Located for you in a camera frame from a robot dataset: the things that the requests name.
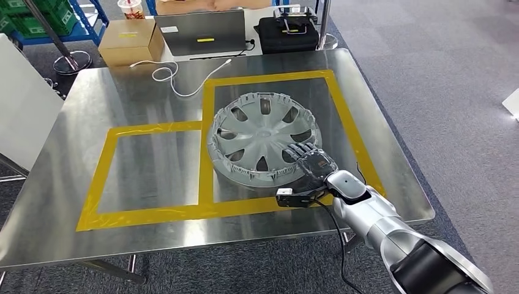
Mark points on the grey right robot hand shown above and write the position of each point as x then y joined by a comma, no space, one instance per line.
316,164

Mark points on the grey plastic wheel hubcap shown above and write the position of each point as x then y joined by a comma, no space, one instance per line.
259,134

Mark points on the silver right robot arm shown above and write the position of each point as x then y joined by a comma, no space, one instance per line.
385,219

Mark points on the stainless steel workbench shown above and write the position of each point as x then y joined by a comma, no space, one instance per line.
81,105

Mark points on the blue steel shelf rack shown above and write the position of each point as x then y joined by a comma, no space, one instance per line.
95,24

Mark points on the black carry bag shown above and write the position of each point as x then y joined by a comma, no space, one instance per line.
284,38

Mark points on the chrome stanchion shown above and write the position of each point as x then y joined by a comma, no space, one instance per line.
324,24

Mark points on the grey laptop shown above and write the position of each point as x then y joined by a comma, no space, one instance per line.
202,30

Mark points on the white display plinth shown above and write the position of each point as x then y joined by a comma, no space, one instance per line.
513,105

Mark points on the brown cardboard box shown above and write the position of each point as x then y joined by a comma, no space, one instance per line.
129,44

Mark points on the paper drink cup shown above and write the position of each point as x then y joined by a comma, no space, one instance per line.
131,10

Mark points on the black barrier stanchion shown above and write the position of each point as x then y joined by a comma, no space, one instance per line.
73,63

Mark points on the white panel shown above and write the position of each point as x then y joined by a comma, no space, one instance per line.
28,101

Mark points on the green plastic crate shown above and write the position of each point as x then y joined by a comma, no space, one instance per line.
56,20

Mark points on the steel side table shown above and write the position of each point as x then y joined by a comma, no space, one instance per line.
12,178

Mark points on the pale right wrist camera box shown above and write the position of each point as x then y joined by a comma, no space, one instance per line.
296,199

